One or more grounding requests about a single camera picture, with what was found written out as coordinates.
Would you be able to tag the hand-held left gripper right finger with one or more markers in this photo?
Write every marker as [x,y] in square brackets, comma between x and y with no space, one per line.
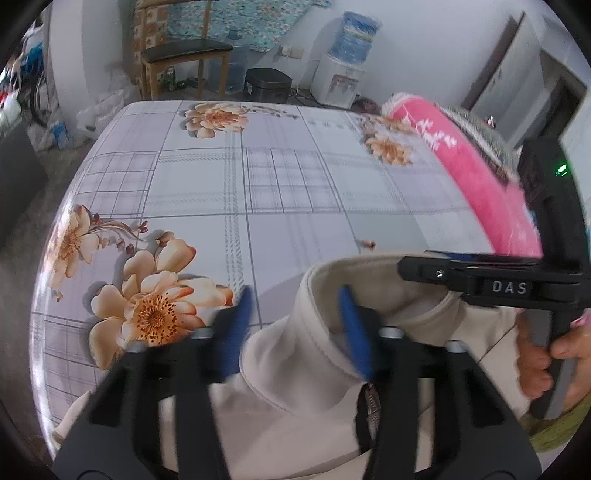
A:
[355,332]

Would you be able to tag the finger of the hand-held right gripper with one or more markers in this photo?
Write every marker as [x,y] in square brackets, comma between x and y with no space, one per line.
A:
[434,272]
[485,256]

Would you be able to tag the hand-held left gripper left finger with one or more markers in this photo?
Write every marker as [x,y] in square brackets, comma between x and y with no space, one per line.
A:
[235,332]

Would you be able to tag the cream jacket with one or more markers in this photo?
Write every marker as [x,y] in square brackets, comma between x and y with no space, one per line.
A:
[286,369]

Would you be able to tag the person's right hand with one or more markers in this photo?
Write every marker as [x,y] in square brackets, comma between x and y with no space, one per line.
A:
[533,364]

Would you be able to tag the small brown object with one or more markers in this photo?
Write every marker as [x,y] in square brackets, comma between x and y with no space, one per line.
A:
[367,242]

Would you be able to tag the pink plush blanket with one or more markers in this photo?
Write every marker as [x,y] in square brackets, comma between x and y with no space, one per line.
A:
[461,161]

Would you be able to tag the floral checked bed sheet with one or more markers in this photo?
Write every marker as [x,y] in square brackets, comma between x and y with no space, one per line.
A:
[286,194]

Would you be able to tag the white cabinet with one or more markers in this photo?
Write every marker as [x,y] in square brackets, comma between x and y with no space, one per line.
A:
[505,69]

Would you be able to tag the green clothing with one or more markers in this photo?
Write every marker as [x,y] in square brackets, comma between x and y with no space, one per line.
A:
[563,429]

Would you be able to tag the white water dispenser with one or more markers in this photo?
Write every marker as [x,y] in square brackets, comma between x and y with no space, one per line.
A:
[334,83]

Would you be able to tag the blue water dispenser bottle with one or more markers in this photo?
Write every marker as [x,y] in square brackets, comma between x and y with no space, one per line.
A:
[355,37]

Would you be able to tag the black rice cooker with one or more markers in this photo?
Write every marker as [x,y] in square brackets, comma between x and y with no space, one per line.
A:
[268,85]

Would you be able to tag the green bottle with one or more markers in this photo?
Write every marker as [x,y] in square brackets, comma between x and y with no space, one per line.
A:
[171,78]

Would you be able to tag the white plastic bags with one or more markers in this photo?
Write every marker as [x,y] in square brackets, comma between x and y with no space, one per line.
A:
[108,101]

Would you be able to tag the blue water jug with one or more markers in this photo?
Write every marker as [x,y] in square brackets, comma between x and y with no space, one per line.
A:
[228,64]

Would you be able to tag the wooden chair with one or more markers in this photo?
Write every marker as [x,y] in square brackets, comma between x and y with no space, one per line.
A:
[184,50]

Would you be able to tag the bicycle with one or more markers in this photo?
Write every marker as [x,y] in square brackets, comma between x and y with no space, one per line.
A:
[39,99]

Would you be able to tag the teal floral cloth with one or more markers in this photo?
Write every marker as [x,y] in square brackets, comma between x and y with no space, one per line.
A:
[258,21]

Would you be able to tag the white wall socket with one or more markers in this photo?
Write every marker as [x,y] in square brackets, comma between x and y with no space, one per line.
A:
[291,52]

